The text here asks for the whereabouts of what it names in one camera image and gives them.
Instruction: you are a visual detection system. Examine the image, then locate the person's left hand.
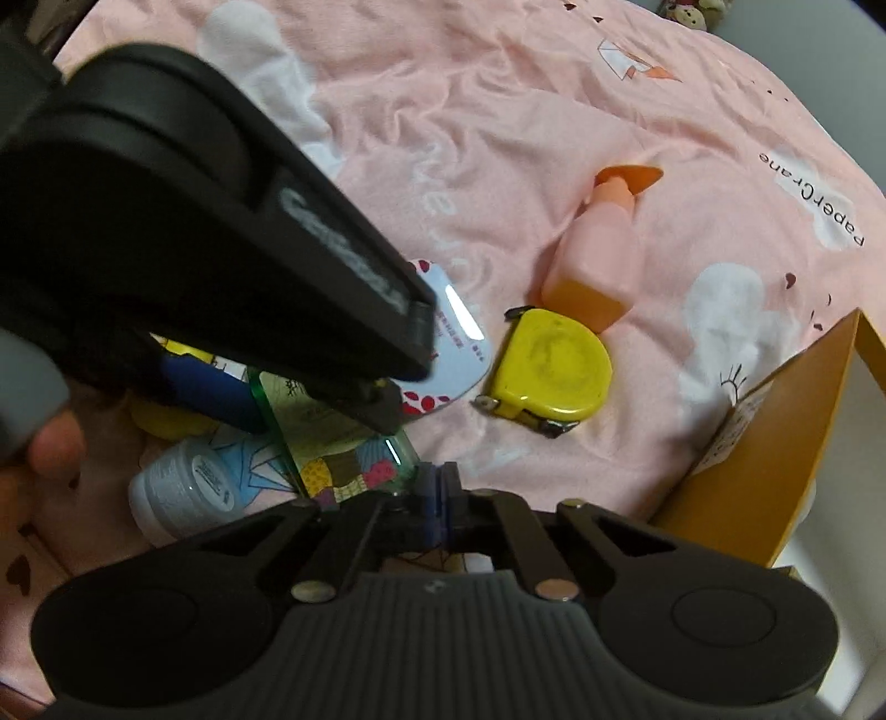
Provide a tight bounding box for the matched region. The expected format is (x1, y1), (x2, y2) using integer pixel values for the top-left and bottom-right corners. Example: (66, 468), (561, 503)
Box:
(0, 410), (88, 555)

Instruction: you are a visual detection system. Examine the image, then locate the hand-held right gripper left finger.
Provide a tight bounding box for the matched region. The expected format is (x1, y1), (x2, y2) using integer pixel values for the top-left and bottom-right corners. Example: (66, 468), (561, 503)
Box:
(197, 462), (440, 603)

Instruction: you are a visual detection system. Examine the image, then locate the orange cardboard box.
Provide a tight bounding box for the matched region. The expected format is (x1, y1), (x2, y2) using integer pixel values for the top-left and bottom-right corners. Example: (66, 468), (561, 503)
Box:
(651, 308), (886, 720)

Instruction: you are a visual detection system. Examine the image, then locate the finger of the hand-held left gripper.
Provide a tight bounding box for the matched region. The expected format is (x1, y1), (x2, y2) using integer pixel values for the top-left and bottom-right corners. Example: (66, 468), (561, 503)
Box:
(156, 353), (267, 436)
(305, 374), (404, 436)

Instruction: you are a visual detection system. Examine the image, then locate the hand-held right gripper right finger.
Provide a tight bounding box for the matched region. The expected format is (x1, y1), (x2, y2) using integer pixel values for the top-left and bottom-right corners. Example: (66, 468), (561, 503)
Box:
(439, 460), (683, 602)

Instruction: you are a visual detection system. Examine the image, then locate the green transparent card case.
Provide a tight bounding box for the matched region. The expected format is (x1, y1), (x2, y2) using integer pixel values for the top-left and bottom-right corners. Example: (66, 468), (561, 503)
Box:
(248, 370), (420, 517)

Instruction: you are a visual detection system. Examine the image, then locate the yellow bulb-shaped toy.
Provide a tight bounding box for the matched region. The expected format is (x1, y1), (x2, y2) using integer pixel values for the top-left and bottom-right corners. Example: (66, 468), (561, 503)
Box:
(130, 346), (217, 439)

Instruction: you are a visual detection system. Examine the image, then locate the orange squeeze bottle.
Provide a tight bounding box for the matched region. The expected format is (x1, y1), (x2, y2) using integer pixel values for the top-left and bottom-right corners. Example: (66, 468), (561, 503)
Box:
(540, 164), (664, 335)

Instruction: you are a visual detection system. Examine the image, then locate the column of plush toys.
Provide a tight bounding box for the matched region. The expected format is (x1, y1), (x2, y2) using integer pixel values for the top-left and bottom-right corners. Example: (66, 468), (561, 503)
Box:
(656, 0), (736, 23)

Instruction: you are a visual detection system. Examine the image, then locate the yellow tape measure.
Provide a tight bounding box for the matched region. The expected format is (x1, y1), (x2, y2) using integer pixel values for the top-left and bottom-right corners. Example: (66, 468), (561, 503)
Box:
(472, 308), (614, 439)

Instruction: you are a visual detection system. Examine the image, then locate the white plastic jar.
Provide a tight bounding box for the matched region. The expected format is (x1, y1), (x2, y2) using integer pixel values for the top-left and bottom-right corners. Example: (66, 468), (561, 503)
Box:
(128, 439), (240, 548)

